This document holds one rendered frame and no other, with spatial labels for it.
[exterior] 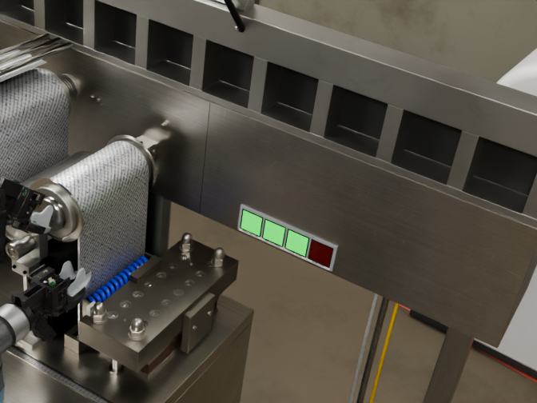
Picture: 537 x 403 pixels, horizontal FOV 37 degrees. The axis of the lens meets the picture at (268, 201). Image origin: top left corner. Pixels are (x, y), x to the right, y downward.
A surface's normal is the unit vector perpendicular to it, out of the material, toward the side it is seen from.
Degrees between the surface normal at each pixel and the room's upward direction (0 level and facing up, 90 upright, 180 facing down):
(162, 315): 0
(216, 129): 90
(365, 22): 90
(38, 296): 90
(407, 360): 0
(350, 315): 0
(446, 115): 90
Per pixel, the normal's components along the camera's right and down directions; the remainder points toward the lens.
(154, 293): 0.13, -0.83
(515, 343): -0.56, 0.39
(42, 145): 0.85, 0.40
